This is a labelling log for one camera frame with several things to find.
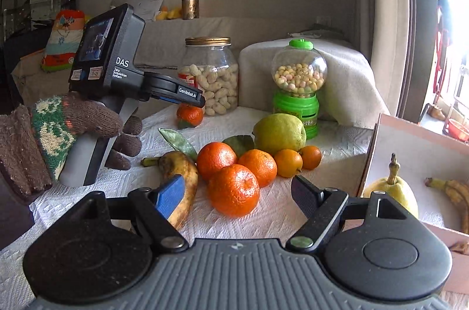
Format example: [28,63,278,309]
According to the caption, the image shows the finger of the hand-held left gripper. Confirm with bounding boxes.
[141,72,206,110]

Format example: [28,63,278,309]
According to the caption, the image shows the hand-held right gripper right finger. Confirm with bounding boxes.
[285,174,408,255]

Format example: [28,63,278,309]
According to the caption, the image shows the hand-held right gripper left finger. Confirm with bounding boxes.
[86,174,190,254]

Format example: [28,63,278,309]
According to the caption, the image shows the tangerine with small leaf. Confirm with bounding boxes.
[176,104,204,129]

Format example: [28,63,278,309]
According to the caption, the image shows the small orange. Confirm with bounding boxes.
[298,145,323,170]
[274,149,303,179]

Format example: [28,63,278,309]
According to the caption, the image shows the medium orange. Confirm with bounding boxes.
[238,149,278,188]
[197,142,238,182]

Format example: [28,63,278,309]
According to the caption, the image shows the large orange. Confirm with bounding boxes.
[207,164,261,218]

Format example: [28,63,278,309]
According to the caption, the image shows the white cardboard box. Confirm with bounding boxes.
[357,113,469,296]

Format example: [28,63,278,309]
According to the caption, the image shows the person's left forearm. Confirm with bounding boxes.
[0,105,54,205]

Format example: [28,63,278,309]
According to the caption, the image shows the person's left hand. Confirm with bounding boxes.
[31,94,143,182]

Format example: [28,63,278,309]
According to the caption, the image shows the spotted yellow banana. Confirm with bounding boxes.
[141,152,199,231]

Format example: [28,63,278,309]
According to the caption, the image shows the peanut jar with gold lid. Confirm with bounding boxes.
[177,37,239,117]

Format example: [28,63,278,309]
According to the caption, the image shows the colourful striped bag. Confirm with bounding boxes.
[40,9,92,73]

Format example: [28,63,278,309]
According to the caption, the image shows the light green leaf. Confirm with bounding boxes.
[158,128,198,161]

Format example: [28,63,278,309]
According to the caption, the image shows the white textured tablecloth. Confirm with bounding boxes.
[0,105,469,310]

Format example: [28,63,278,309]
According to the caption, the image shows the white paper envelope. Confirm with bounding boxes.
[138,0,165,21]

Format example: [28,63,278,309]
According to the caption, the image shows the large yellow-green citrus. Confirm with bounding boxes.
[253,113,307,157]

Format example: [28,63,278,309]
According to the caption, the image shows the yellow plush toys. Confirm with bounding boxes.
[156,6,183,21]

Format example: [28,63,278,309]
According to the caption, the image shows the dark green leaf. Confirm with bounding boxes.
[222,135,255,158]

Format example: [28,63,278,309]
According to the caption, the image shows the bronze tin canister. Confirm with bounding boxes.
[182,0,200,20]

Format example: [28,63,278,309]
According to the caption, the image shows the beige covered sofa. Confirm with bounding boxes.
[11,16,354,113]

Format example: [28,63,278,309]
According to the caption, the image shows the green candy dispenser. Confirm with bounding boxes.
[270,39,328,140]

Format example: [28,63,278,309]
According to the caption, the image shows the yellow pear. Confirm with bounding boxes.
[363,153,419,219]

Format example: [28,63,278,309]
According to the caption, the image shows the glass panel rack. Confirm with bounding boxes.
[0,0,72,43]

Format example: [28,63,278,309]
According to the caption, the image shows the white fleece blanket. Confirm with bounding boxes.
[239,38,391,127]

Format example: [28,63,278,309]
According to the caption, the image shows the brown overripe banana bunch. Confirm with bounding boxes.
[425,177,469,235]

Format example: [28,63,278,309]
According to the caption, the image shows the brown shoe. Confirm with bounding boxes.
[427,104,447,121]

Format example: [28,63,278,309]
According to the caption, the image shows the red plastic basket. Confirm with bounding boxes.
[448,118,469,143]

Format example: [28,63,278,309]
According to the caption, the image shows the beige curtain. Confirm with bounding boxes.
[354,0,440,120]

